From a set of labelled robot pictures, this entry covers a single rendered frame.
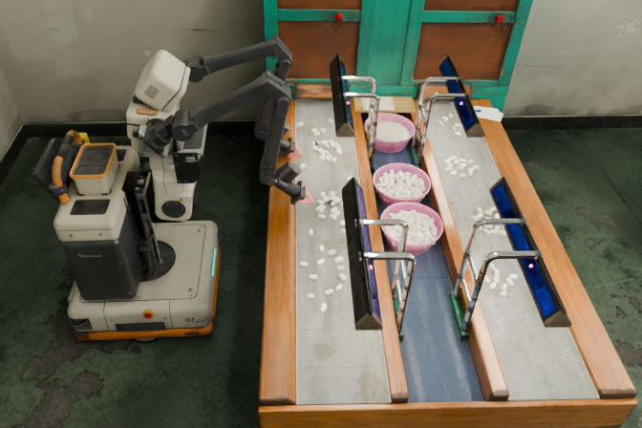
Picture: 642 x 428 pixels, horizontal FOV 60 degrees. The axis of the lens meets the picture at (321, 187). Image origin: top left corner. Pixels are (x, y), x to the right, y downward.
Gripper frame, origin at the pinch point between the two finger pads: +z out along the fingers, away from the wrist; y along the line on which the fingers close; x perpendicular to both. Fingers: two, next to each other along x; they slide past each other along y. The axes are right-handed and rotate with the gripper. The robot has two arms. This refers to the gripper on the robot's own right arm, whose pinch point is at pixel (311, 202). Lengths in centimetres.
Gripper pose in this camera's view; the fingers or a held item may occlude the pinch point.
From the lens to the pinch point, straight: 237.4
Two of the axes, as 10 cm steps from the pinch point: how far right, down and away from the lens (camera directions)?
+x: -6.7, 5.8, 4.6
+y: -0.3, -6.4, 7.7
